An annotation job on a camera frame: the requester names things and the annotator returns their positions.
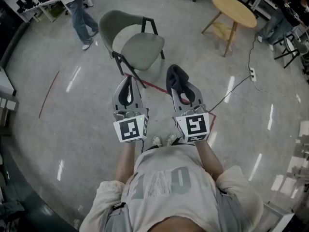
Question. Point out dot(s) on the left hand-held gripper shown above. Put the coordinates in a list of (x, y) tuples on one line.
[(130, 129)]

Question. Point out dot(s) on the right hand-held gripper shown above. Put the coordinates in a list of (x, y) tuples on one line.
[(194, 126)]

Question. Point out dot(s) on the dark wiping cloth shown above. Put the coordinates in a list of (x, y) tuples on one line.
[(175, 77)]

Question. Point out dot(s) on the grey round chair seat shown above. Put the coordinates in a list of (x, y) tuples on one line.
[(142, 49)]

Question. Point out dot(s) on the grey green chair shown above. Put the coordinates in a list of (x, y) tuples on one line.
[(108, 25)]

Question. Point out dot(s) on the person's left forearm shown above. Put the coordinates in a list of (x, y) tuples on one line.
[(124, 163)]

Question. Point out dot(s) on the person's right forearm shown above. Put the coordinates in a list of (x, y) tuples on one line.
[(210, 158)]

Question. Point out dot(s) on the person's right white shoe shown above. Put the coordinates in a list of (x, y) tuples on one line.
[(172, 139)]

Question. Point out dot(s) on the person's white shoe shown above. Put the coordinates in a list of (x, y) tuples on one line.
[(157, 141), (172, 139)]

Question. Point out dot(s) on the person's left white shoe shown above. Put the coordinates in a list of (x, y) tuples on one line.
[(157, 141)]

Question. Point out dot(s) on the white power strip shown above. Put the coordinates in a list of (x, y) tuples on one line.
[(252, 74)]

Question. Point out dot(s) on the person's beige shirt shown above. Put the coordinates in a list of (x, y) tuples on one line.
[(169, 190)]

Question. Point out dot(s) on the round wooden side table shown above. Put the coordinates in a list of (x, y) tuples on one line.
[(234, 8)]

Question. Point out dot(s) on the grey shelf unit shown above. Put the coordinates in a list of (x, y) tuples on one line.
[(7, 81)]

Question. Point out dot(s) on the white desk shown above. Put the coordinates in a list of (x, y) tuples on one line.
[(41, 5)]

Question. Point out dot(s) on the white metal frame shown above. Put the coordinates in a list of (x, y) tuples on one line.
[(277, 214)]

